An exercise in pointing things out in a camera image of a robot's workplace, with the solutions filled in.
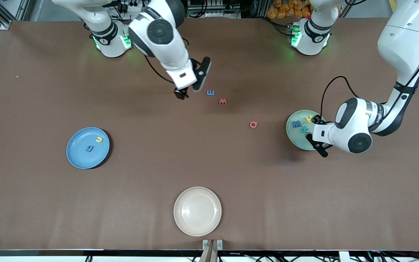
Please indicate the metal equipment rack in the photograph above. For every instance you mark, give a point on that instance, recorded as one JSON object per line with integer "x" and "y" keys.
{"x": 213, "y": 7}

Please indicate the beige plate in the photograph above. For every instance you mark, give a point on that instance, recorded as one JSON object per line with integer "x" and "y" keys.
{"x": 197, "y": 211}

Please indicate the green plate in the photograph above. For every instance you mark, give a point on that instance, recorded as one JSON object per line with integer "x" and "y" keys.
{"x": 298, "y": 142}

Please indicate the metal table edge bracket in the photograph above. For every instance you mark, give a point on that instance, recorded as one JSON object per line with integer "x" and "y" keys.
{"x": 212, "y": 244}

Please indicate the teal foam letter R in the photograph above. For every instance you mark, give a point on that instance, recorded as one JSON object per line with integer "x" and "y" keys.
{"x": 304, "y": 128}

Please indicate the white power strip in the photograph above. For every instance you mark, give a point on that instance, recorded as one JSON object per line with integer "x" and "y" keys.
{"x": 132, "y": 5}

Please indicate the blue foam letter W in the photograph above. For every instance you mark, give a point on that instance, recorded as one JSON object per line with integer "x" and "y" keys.
{"x": 296, "y": 124}

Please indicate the grey-blue foam letter g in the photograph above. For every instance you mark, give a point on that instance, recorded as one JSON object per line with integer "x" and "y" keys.
{"x": 92, "y": 149}

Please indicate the orange bags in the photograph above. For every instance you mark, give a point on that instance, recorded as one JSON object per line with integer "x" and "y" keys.
{"x": 286, "y": 9}

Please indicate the red foam letter Q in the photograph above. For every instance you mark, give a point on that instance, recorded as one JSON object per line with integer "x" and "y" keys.
{"x": 251, "y": 125}

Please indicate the blue plate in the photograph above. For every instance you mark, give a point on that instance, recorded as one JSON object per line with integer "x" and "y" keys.
{"x": 82, "y": 156}

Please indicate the yellow foam letter H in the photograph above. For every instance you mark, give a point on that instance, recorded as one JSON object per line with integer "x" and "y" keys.
{"x": 308, "y": 118}

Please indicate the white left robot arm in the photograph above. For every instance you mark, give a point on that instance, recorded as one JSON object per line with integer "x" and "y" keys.
{"x": 406, "y": 36}

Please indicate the red foam letter w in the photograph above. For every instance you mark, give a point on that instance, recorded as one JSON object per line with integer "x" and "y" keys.
{"x": 223, "y": 101}

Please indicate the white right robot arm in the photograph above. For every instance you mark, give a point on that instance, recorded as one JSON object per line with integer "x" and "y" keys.
{"x": 160, "y": 31}

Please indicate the aluminium frame rail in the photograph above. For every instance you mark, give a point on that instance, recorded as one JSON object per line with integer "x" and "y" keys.
{"x": 2, "y": 18}

